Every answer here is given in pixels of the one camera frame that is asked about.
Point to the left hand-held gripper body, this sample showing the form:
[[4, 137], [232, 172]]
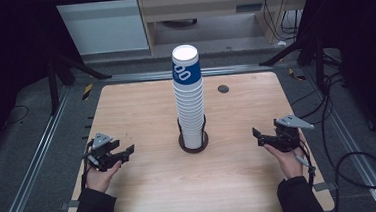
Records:
[[103, 158]]

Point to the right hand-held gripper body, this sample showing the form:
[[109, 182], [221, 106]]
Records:
[[287, 139]]

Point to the black cup holder stand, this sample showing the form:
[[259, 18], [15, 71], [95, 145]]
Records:
[[205, 144]]

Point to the stack of paper cups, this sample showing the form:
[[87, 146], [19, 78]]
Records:
[[189, 99]]

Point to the person's left hand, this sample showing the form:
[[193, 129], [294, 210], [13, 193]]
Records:
[[99, 180]]

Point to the person's right hand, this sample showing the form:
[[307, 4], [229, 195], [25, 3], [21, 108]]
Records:
[[292, 165]]

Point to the round dark table grommet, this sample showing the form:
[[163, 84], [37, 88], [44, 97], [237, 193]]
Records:
[[223, 89]]

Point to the yellow black floor tape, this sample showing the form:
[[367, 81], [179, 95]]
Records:
[[296, 75], [87, 91]]

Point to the small white plug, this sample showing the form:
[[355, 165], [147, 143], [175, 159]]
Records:
[[282, 43]]

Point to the white cabinet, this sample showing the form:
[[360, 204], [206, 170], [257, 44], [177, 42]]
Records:
[[103, 26]]

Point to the dark round base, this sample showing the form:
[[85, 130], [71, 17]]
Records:
[[180, 23]]

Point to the grey table bracket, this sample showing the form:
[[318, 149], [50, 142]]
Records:
[[71, 205], [325, 186]]

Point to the metal floor rail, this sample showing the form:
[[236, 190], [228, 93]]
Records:
[[33, 167], [140, 77], [352, 148]]

